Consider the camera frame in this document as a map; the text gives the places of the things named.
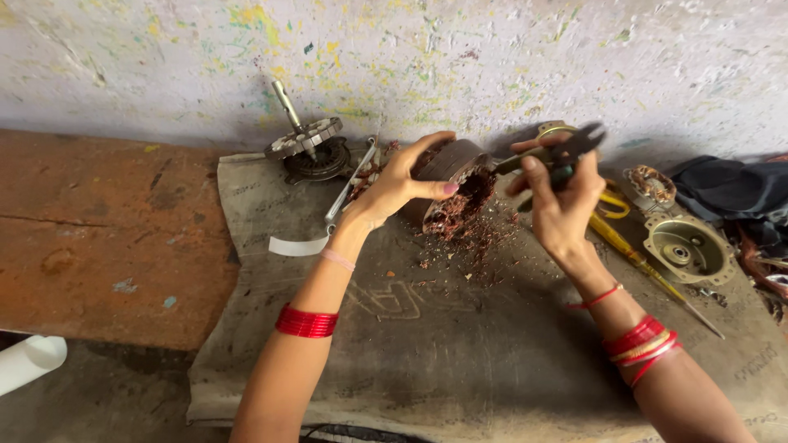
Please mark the person's left hand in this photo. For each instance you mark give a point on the person's left hand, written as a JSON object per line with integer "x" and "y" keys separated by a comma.
{"x": 381, "y": 191}

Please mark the black motor cover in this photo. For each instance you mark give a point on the black motor cover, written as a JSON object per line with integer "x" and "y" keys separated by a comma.
{"x": 326, "y": 165}

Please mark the white plastic pipe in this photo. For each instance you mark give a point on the white plastic pipe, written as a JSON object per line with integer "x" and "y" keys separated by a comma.
{"x": 31, "y": 363}

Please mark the orange stone slab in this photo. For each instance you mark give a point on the orange stone slab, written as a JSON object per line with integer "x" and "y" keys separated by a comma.
{"x": 111, "y": 234}

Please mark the fan rotor with steel shaft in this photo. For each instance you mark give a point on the fan rotor with steel shaft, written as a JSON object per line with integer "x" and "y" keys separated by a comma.
{"x": 305, "y": 138}

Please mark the dark cloth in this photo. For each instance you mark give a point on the dark cloth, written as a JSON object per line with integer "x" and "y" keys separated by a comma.
{"x": 726, "y": 184}

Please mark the small stator with copper coil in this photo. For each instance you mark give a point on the small stator with copper coil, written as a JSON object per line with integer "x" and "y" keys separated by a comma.
{"x": 652, "y": 184}

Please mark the person's right hand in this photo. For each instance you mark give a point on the person's right hand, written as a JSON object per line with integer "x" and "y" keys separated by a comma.
{"x": 566, "y": 203}

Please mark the silver spanner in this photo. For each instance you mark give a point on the silver spanner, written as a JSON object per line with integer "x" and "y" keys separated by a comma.
{"x": 345, "y": 197}

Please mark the motor stator with copper winding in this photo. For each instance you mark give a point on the motor stator with copper winding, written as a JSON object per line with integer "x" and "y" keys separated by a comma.
{"x": 452, "y": 163}

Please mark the red wrist thread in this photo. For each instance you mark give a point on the red wrist thread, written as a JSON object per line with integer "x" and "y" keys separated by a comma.
{"x": 597, "y": 299}

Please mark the pink wrist band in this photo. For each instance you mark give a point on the pink wrist band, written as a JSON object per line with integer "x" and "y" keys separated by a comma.
{"x": 337, "y": 259}

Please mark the white paper strip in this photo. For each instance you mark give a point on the white paper strip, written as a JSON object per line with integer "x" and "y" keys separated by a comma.
{"x": 295, "y": 246}

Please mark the metal motor end cover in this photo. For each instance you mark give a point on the metal motor end cover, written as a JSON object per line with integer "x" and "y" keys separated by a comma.
{"x": 695, "y": 237}

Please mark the grey sack cloth mat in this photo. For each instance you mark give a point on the grey sack cloth mat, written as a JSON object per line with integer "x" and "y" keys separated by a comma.
{"x": 431, "y": 369}

